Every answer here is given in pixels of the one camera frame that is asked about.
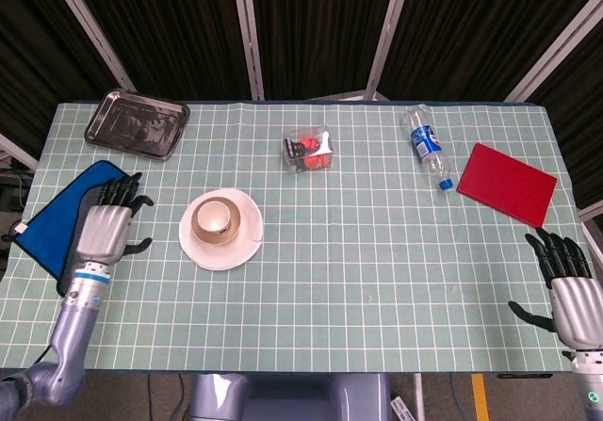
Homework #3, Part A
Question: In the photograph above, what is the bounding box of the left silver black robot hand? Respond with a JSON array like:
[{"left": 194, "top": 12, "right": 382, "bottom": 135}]
[{"left": 74, "top": 171, "right": 155, "bottom": 265}]

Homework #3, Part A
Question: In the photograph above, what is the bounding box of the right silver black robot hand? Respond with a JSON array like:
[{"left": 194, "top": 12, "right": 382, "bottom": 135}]
[{"left": 507, "top": 226, "right": 603, "bottom": 349}]

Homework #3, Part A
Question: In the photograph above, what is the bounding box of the blue and grey cloth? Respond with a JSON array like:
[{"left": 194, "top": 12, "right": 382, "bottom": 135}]
[{"left": 2, "top": 159, "right": 133, "bottom": 298}]

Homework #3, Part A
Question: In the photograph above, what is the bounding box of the beige bowl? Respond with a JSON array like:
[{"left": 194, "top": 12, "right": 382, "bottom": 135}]
[{"left": 189, "top": 196, "right": 244, "bottom": 247}]

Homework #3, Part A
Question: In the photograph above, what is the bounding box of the stainless steel tray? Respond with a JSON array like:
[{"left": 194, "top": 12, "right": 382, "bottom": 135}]
[{"left": 84, "top": 89, "right": 191, "bottom": 162}]

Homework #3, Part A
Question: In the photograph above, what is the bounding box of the white paper plate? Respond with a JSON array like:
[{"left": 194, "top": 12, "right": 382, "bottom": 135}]
[{"left": 178, "top": 187, "right": 264, "bottom": 272}]

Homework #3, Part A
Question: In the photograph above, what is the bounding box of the red flat board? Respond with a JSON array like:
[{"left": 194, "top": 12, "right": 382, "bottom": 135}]
[{"left": 455, "top": 141, "right": 559, "bottom": 229}]

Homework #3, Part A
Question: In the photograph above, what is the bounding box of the clear box with red parts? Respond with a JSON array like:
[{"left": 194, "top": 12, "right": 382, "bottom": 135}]
[{"left": 282, "top": 125, "right": 335, "bottom": 176}]

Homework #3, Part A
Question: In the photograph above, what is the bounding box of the empty plastic bottle blue label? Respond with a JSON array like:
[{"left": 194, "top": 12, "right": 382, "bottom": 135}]
[{"left": 399, "top": 104, "right": 456, "bottom": 192}]

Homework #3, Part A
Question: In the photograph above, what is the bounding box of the green checkered tablecloth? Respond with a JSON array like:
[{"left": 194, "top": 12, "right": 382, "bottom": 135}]
[{"left": 0, "top": 100, "right": 603, "bottom": 376}]

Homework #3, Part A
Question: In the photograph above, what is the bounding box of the silver robot torso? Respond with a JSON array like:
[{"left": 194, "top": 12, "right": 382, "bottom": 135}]
[{"left": 187, "top": 372, "right": 393, "bottom": 421}]

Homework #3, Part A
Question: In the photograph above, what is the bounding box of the white partition frame post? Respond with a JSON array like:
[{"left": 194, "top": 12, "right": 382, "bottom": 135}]
[
  {"left": 45, "top": 0, "right": 137, "bottom": 93},
  {"left": 578, "top": 202, "right": 603, "bottom": 257},
  {"left": 364, "top": 0, "right": 416, "bottom": 102},
  {"left": 502, "top": 0, "right": 603, "bottom": 104},
  {"left": 0, "top": 132, "right": 40, "bottom": 171},
  {"left": 229, "top": 0, "right": 266, "bottom": 102}
]

